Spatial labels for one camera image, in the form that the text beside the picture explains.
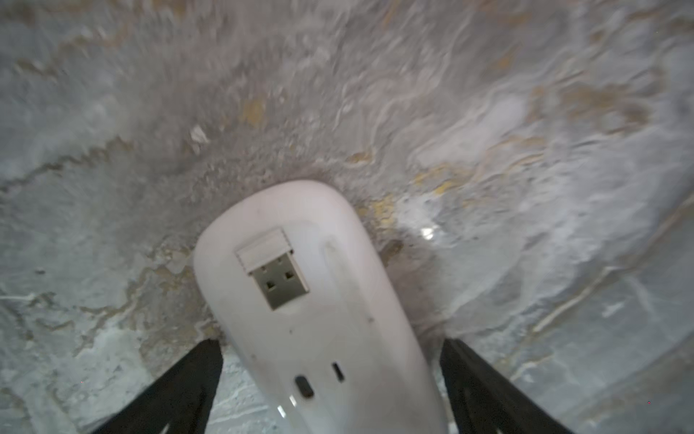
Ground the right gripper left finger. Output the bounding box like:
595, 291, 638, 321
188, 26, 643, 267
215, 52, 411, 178
95, 339, 223, 433

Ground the white mouse with usb dongle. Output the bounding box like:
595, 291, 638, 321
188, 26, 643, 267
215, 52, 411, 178
193, 180, 448, 433

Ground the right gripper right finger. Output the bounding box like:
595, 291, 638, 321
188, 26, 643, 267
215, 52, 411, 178
439, 338, 570, 434

